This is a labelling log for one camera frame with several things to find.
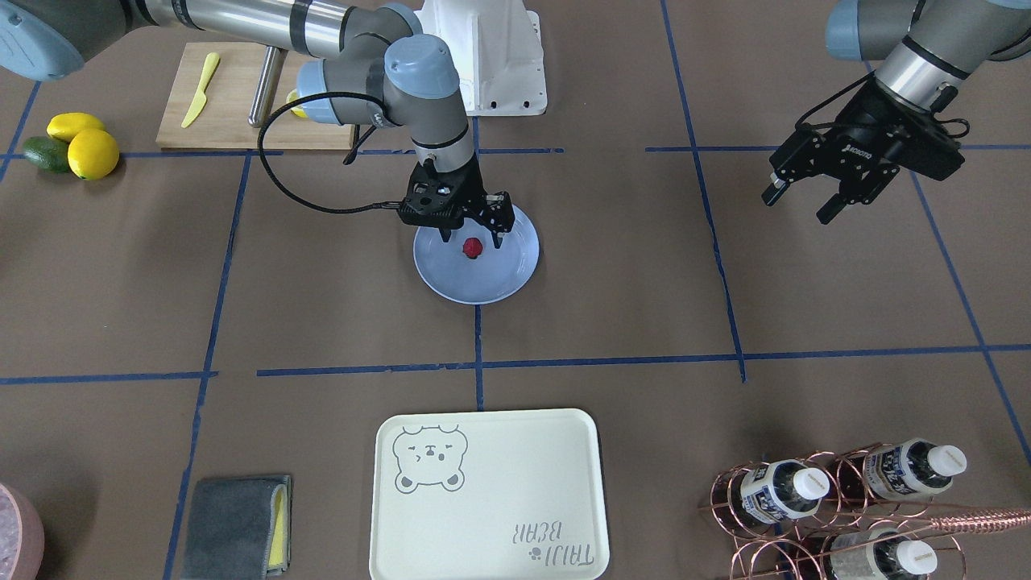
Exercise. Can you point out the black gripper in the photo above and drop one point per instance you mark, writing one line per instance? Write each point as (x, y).
(474, 190)
(868, 122)

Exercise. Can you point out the red strawberry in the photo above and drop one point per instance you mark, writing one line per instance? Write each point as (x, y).
(472, 248)

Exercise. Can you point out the blue plate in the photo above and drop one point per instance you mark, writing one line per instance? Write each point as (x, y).
(494, 276)

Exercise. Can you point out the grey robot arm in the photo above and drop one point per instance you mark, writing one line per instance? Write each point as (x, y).
(364, 67)
(926, 50)

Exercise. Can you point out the cream bear tray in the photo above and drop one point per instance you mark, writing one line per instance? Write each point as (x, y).
(512, 494)

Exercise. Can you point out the steel cylinder muddler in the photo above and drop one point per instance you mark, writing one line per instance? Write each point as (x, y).
(266, 88)

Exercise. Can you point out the wooden cutting board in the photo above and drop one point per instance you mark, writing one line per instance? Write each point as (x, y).
(223, 123)

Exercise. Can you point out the tea bottle white cap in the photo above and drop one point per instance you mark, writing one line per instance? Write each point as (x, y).
(856, 557)
(916, 469)
(783, 490)

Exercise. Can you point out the yellow plastic knife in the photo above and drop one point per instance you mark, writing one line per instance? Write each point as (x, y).
(199, 98)

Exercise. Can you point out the grey yellow folded cloth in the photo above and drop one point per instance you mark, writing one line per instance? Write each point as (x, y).
(239, 528)

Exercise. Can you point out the round yellow lemon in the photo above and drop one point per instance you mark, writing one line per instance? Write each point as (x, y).
(93, 154)

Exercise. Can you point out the yellow lemon elongated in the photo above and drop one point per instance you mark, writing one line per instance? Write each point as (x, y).
(66, 126)

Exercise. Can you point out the green avocado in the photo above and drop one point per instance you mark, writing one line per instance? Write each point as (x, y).
(47, 153)

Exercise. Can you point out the pink ice bowl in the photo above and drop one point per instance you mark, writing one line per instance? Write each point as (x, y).
(22, 536)

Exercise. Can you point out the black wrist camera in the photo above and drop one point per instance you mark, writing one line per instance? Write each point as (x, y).
(432, 204)
(920, 143)

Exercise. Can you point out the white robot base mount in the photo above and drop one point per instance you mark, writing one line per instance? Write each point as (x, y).
(498, 52)

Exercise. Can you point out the copper wire bottle rack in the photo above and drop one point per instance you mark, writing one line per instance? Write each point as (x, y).
(783, 551)

